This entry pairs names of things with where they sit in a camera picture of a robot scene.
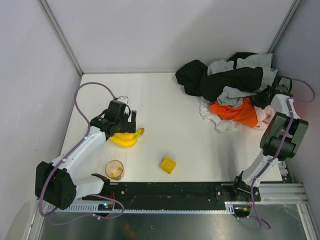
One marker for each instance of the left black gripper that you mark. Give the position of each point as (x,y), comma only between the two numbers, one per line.
(132,122)

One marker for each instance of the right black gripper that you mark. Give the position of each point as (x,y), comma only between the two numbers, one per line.
(261,97)

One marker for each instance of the white cloth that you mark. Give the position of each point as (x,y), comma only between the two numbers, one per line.
(264,117)

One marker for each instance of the orange cloth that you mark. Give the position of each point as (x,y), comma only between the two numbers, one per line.
(244,114)

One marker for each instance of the grey hooded sweatshirt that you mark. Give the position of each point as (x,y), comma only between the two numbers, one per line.
(232,96)

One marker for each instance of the black cloth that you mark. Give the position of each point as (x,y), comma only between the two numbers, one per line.
(196,80)

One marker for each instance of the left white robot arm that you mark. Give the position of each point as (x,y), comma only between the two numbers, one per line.
(56,182)

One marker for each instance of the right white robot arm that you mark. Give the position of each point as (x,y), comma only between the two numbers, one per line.
(280,141)

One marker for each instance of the yellow banana bunch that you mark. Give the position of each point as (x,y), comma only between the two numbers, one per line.
(127,140)

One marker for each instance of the orange transparent cup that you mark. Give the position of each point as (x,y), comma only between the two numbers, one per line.
(114,170)

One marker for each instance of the yellow toy block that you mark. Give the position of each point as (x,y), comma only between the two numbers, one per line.
(168,165)

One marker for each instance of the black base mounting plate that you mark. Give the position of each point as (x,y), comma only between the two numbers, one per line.
(178,196)

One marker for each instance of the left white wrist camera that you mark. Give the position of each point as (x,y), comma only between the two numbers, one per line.
(123,99)

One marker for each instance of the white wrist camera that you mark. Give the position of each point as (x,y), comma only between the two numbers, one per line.
(123,99)
(283,84)

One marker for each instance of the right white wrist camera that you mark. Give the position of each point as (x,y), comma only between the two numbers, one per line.
(283,84)

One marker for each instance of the aluminium frame rail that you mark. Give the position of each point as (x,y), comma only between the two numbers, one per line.
(282,214)

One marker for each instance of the white cable duct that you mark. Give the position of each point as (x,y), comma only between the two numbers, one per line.
(106,207)

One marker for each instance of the right corner aluminium post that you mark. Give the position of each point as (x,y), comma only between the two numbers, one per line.
(290,15)

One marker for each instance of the corner aluminium post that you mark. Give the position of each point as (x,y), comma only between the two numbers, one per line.
(290,15)
(48,13)

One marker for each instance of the left corner aluminium post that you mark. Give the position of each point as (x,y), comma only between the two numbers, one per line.
(48,13)

